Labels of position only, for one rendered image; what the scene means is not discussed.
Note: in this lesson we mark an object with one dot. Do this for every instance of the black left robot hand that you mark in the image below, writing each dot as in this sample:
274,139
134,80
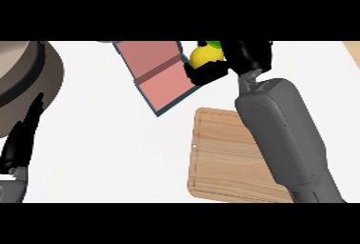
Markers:
23,139

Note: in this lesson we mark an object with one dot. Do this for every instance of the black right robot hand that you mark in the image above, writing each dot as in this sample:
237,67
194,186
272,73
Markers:
244,57

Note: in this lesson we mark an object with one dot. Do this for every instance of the yellow lemon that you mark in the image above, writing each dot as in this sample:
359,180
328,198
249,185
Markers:
206,56

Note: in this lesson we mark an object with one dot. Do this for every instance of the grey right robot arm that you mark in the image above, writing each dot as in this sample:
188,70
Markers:
281,133

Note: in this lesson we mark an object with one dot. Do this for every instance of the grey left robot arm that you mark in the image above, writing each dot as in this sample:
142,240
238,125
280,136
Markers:
14,186

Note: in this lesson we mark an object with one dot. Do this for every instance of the tan wooden board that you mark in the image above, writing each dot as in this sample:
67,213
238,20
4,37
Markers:
353,52

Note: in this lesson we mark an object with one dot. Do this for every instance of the wooden cutting board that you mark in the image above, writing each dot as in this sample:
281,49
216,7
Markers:
230,158

